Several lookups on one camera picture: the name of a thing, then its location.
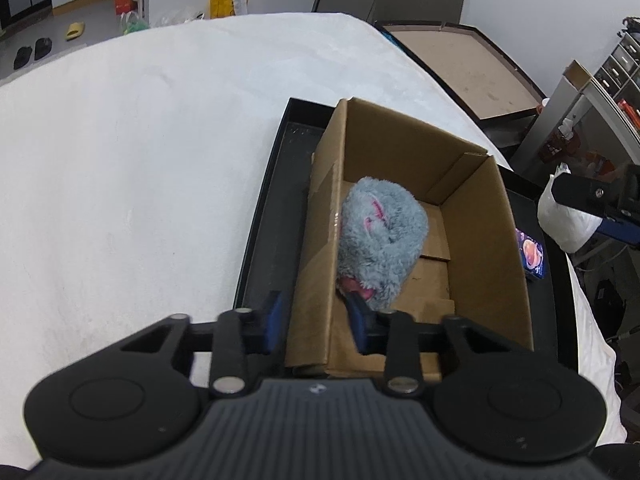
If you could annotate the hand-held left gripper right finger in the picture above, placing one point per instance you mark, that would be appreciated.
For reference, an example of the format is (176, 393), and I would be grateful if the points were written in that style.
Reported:
(357, 325)

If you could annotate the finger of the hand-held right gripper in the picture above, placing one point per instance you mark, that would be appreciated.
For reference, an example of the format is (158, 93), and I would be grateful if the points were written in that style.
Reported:
(622, 230)
(582, 192)

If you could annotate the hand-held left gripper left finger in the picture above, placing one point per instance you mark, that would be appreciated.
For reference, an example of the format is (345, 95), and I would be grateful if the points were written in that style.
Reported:
(272, 321)

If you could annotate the white plastic bag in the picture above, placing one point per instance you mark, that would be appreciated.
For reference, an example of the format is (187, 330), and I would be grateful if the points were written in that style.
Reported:
(565, 220)

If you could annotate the blue tissue packet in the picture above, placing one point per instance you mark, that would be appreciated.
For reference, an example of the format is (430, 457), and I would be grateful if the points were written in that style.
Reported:
(531, 255)

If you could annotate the grey plush toy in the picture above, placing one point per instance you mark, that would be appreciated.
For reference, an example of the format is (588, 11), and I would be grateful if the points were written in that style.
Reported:
(380, 230)

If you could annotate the brown cardboard box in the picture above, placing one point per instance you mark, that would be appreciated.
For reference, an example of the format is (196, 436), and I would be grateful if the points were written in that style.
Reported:
(470, 240)

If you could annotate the black tray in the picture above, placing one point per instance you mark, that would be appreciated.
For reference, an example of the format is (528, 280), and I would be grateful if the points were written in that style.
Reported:
(285, 160)

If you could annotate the dark bag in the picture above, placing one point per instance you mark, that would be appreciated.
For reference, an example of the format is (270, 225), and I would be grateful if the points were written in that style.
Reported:
(607, 305)

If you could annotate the grey glass-top desk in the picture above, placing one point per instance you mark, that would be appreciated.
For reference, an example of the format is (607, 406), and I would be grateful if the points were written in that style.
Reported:
(565, 110)

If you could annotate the grey drawer organizer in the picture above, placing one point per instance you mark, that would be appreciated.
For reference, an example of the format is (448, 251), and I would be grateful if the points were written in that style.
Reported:
(620, 67)

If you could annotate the clear plastic bag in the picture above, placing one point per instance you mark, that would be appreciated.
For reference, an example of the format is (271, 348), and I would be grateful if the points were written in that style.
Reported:
(180, 16)

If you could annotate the green plastic bag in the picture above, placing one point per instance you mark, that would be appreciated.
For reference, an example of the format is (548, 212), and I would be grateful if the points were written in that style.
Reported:
(132, 23)

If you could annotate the yellow slipper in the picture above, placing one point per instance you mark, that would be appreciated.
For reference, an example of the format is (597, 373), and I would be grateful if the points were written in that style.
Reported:
(76, 30)

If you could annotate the black slipper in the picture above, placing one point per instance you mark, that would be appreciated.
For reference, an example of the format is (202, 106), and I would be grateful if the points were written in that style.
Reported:
(22, 57)
(43, 48)

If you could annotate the brown board with black frame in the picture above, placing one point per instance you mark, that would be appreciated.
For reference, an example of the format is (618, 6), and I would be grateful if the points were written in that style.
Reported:
(460, 67)

